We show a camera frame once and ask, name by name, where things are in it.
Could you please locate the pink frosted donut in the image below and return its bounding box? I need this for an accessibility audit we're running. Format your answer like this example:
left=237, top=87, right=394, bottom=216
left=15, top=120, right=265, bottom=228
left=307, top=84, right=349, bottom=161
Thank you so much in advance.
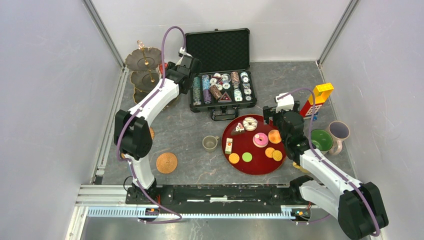
left=252, top=132, right=269, bottom=148

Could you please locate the green bowl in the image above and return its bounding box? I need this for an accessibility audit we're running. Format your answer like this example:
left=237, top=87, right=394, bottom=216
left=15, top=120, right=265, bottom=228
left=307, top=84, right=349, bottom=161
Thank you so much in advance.
left=310, top=129, right=333, bottom=155

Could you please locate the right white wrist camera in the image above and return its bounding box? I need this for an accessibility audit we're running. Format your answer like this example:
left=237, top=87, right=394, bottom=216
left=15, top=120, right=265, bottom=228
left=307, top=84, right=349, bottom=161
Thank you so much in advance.
left=275, top=92, right=295, bottom=113

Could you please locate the yellow round cookie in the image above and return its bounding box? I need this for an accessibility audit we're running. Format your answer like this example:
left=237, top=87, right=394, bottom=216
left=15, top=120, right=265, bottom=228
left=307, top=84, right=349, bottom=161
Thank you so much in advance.
left=228, top=153, right=240, bottom=165

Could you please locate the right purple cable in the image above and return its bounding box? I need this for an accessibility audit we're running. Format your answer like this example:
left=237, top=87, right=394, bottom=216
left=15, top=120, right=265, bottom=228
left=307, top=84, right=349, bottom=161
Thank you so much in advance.
left=276, top=87, right=382, bottom=238

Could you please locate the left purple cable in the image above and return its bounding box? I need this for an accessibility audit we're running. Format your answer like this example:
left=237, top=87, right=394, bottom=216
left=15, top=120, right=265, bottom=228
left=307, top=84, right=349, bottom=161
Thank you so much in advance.
left=115, top=25, right=187, bottom=225

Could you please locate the chocolate cake slice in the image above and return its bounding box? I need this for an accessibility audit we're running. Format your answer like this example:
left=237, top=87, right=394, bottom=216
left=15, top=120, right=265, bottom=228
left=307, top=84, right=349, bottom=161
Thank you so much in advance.
left=230, top=122, right=246, bottom=136

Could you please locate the white striped donut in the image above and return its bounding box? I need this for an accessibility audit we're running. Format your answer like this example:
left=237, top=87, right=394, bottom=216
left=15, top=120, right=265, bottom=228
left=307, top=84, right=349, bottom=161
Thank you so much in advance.
left=242, top=117, right=258, bottom=132

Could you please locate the orange round biscuit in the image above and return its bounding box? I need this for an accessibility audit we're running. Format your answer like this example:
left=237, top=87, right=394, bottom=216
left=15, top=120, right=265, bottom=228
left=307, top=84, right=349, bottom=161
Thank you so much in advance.
left=265, top=147, right=275, bottom=159

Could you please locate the three-tier dessert stand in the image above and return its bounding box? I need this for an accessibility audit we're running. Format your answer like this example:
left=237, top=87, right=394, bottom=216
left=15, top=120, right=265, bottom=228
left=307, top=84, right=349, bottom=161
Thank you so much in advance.
left=125, top=40, right=162, bottom=104

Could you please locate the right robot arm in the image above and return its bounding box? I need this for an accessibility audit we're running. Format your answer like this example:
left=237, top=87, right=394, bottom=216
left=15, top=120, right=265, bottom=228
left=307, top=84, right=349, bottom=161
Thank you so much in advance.
left=262, top=101, right=389, bottom=240

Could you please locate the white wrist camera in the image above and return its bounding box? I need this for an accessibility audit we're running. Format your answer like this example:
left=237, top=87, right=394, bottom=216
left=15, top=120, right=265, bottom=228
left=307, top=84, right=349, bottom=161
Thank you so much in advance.
left=178, top=47, right=192, bottom=58
left=275, top=92, right=295, bottom=113

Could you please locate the white rectangular pastry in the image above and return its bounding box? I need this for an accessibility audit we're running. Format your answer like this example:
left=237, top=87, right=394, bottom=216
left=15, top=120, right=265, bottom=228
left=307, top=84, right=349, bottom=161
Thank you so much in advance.
left=224, top=137, right=233, bottom=155

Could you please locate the toy block tower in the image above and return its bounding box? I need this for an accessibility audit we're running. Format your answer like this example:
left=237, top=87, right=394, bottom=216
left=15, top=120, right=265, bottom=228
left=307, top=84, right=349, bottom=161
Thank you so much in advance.
left=300, top=83, right=334, bottom=121

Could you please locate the woven coaster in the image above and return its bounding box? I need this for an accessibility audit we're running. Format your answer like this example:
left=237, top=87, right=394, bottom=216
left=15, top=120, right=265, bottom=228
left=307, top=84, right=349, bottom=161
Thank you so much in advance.
left=156, top=152, right=178, bottom=174
left=149, top=127, right=155, bottom=140

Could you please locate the green macaron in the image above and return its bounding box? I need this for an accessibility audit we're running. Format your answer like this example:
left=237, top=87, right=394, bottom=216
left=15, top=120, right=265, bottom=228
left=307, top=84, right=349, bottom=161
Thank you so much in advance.
left=241, top=152, right=253, bottom=163

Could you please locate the small grey-green cup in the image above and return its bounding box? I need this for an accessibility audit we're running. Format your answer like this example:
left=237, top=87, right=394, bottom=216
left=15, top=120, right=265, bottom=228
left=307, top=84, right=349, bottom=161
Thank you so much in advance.
left=202, top=135, right=220, bottom=152

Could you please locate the orange waffle biscuit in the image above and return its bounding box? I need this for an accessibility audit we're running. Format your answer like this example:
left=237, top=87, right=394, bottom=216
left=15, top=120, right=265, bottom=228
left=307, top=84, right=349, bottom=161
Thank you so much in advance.
left=272, top=150, right=283, bottom=162

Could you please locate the red round tray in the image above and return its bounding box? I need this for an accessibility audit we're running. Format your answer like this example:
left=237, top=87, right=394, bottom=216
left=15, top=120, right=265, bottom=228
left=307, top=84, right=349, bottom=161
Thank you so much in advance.
left=220, top=114, right=287, bottom=175

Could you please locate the black poker chip case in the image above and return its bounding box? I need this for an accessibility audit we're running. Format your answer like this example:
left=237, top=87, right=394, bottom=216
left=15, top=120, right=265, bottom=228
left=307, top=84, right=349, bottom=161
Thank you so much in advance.
left=185, top=28, right=257, bottom=121

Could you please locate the red frosted donut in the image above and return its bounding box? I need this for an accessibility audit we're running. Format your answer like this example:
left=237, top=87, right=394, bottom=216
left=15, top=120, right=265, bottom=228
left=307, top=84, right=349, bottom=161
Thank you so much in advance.
left=157, top=63, right=168, bottom=78

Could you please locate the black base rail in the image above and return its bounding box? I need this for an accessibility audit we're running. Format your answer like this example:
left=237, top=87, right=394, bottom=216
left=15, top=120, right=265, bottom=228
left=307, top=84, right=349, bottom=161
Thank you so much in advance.
left=122, top=182, right=312, bottom=224

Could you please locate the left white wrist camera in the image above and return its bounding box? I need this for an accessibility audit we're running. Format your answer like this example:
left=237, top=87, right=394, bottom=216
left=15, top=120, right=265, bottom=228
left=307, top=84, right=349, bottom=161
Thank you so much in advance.
left=178, top=47, right=192, bottom=58

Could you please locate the purple cable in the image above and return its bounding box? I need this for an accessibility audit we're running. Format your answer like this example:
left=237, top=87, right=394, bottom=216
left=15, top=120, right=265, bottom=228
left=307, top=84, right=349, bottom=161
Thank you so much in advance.
left=115, top=25, right=187, bottom=225
left=276, top=87, right=382, bottom=238

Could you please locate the yellow cup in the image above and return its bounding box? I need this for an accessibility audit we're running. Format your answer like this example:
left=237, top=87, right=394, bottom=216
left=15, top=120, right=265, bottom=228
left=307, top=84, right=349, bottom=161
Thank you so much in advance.
left=292, top=162, right=310, bottom=174

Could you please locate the orange peach bun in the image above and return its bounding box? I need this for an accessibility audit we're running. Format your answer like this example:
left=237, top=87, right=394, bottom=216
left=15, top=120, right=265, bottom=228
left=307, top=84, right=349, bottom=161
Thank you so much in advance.
left=268, top=129, right=282, bottom=144

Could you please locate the woven coaster front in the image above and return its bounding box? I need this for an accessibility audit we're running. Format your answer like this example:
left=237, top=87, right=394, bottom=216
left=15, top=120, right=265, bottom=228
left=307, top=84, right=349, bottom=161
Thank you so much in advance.
left=156, top=152, right=178, bottom=174

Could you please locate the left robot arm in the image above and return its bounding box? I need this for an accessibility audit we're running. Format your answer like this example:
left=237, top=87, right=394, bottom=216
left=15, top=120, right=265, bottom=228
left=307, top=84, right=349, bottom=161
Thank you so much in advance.
left=114, top=54, right=201, bottom=204

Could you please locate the beige purple mug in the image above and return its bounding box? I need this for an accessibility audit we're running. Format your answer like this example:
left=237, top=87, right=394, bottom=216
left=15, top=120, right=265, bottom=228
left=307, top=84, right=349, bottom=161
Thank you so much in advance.
left=327, top=121, right=350, bottom=155

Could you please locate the woven coaster left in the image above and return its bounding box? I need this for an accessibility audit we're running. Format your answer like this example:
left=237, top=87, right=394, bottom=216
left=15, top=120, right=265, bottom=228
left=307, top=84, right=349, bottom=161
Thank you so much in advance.
left=149, top=127, right=155, bottom=140

